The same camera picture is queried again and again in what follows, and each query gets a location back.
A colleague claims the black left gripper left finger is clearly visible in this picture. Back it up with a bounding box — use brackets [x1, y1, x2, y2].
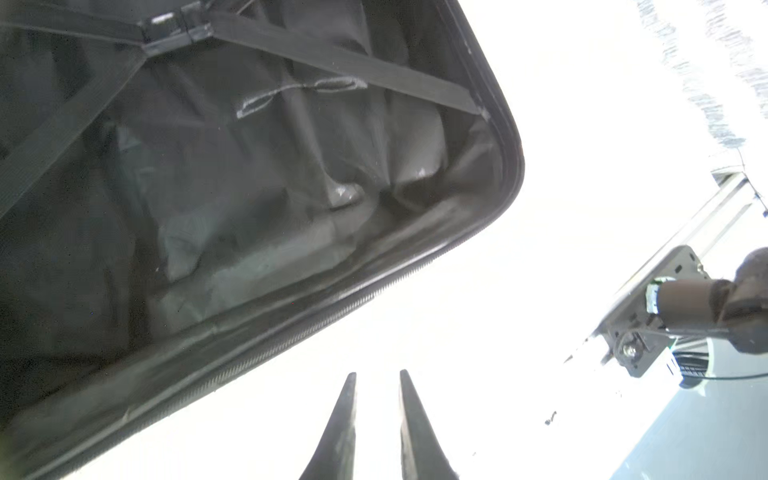
[300, 372, 357, 480]

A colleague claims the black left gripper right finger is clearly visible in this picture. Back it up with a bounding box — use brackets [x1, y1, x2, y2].
[399, 369, 459, 480]

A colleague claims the black ribbed hard-shell suitcase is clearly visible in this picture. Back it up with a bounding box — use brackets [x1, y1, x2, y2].
[1, 1, 524, 479]

